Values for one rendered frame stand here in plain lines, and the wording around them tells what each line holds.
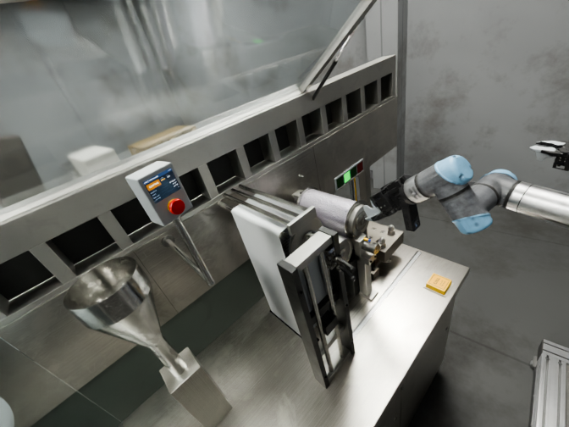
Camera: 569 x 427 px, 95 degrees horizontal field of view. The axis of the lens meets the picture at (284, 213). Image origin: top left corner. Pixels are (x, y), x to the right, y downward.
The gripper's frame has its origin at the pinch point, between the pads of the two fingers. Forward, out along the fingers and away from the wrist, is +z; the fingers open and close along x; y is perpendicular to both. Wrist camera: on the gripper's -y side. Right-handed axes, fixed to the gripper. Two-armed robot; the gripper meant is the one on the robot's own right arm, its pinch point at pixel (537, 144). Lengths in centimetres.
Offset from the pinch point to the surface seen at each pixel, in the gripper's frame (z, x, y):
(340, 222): 6, -96, -16
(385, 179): 173, 56, 116
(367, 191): 76, -37, 36
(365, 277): -1, -96, 9
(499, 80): 100, 132, 27
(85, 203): 15, -157, -60
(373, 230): 20, -74, 11
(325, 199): 17, -94, -21
